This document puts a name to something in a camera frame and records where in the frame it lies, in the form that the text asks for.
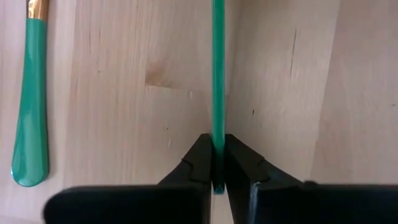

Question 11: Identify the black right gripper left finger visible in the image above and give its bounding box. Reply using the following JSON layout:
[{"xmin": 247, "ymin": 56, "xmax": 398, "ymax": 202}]
[{"xmin": 42, "ymin": 133, "xmax": 213, "ymax": 224}]

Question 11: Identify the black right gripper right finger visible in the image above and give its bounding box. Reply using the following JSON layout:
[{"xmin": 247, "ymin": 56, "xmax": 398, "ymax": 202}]
[{"xmin": 223, "ymin": 133, "xmax": 398, "ymax": 224}]

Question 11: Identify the gold spoon green handle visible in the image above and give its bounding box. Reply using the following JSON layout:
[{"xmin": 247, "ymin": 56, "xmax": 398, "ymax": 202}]
[{"xmin": 11, "ymin": 0, "xmax": 50, "ymax": 188}]

